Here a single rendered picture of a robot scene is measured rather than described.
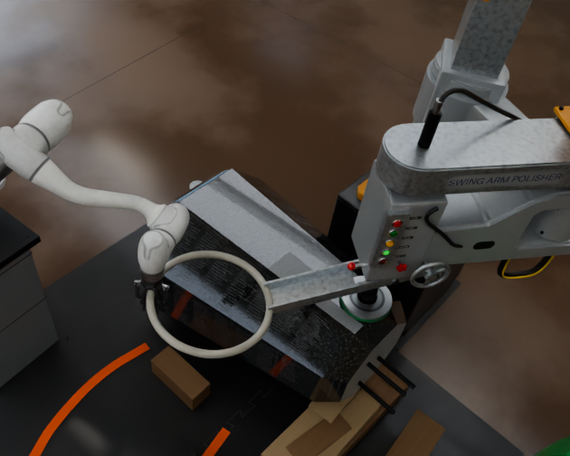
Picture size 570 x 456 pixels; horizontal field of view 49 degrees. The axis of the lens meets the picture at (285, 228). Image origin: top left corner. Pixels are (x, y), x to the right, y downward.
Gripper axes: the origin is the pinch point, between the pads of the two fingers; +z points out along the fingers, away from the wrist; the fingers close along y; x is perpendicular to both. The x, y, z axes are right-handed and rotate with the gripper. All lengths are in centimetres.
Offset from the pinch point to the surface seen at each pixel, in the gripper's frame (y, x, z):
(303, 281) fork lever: 58, 14, -13
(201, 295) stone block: 17.9, 22.4, 20.3
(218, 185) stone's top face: 16, 71, 0
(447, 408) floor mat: 151, 15, 72
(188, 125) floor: -17, 207, 82
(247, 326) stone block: 39.9, 8.6, 17.4
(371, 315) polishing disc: 88, 8, -7
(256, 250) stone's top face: 38, 36, -1
